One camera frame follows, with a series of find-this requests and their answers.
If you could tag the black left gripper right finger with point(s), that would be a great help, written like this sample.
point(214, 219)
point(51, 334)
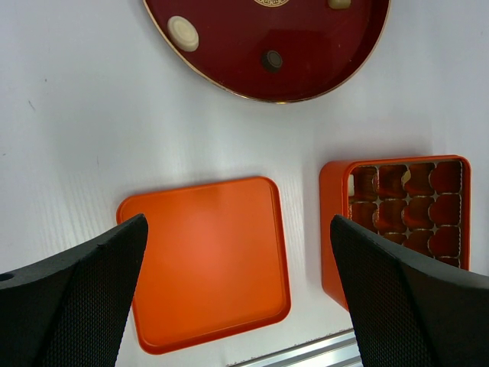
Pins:
point(408, 309)

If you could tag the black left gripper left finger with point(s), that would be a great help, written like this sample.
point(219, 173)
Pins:
point(71, 309)

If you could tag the dark round chocolate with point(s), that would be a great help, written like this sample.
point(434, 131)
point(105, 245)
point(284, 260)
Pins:
point(271, 61)

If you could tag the orange chocolate box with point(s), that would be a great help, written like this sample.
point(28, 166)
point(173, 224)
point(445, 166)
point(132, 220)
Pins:
point(430, 214)

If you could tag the white oval chocolate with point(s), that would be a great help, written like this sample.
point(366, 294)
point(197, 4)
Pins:
point(406, 177)

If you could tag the white square chocolate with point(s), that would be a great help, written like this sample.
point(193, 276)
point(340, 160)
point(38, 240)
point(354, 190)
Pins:
point(351, 187)

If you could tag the round dark red tray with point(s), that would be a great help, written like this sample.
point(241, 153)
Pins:
point(321, 48)

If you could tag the caramel brown chocolate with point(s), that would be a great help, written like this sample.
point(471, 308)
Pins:
point(339, 4)

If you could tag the aluminium mounting rail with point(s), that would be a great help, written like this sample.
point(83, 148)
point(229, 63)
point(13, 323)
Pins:
point(340, 349)

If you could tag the white round chocolate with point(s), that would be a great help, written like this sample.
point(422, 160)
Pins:
point(183, 33)

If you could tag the orange box lid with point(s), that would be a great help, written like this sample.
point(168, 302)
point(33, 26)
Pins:
point(215, 263)

